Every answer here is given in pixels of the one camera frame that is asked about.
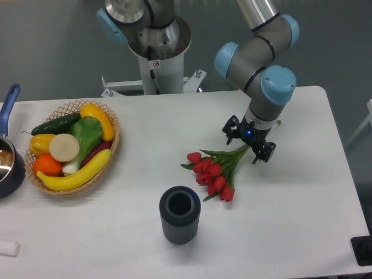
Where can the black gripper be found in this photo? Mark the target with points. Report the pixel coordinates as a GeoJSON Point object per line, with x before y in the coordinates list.
{"type": "Point", "coordinates": [255, 138]}

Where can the red tulip bouquet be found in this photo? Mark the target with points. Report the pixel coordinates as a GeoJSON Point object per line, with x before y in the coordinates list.
{"type": "Point", "coordinates": [216, 170]}

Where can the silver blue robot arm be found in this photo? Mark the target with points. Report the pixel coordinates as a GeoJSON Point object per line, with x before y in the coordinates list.
{"type": "Point", "coordinates": [250, 68]}

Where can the dark grey ribbed vase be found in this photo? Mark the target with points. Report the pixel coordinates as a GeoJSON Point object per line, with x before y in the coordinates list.
{"type": "Point", "coordinates": [180, 209]}

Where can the white furniture part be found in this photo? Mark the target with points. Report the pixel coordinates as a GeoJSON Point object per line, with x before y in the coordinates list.
{"type": "Point", "coordinates": [362, 129]}

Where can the purple eggplant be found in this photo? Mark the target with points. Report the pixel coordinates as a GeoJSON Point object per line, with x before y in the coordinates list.
{"type": "Point", "coordinates": [103, 145]}

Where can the black device at table corner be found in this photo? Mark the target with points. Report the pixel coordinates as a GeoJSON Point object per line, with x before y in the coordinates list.
{"type": "Point", "coordinates": [362, 250]}

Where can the green bok choy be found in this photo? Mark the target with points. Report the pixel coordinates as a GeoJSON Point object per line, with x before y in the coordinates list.
{"type": "Point", "coordinates": [88, 131]}

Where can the yellow squash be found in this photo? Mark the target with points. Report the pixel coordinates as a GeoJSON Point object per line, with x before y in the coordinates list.
{"type": "Point", "coordinates": [95, 111]}

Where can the yellow banana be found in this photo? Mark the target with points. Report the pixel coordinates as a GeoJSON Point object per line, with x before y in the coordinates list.
{"type": "Point", "coordinates": [79, 178]}

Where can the beige round onion slice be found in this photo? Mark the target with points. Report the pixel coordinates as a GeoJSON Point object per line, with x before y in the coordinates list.
{"type": "Point", "coordinates": [64, 147]}

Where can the green cucumber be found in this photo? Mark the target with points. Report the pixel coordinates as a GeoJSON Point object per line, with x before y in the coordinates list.
{"type": "Point", "coordinates": [55, 126]}

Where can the orange fruit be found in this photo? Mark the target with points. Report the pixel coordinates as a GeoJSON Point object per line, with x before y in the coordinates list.
{"type": "Point", "coordinates": [47, 165]}

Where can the yellow bell pepper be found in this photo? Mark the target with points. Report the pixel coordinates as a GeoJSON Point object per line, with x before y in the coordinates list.
{"type": "Point", "coordinates": [39, 144]}

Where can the white cylinder object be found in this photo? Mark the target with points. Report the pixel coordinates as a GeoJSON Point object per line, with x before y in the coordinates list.
{"type": "Point", "coordinates": [9, 248]}

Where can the white metal base frame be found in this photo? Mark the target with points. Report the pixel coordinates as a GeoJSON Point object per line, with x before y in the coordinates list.
{"type": "Point", "coordinates": [119, 88]}

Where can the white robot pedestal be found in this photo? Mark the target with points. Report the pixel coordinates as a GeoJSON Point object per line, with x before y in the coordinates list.
{"type": "Point", "coordinates": [161, 76]}

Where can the blue handled saucepan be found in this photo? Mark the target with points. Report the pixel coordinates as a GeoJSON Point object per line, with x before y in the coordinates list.
{"type": "Point", "coordinates": [12, 165]}

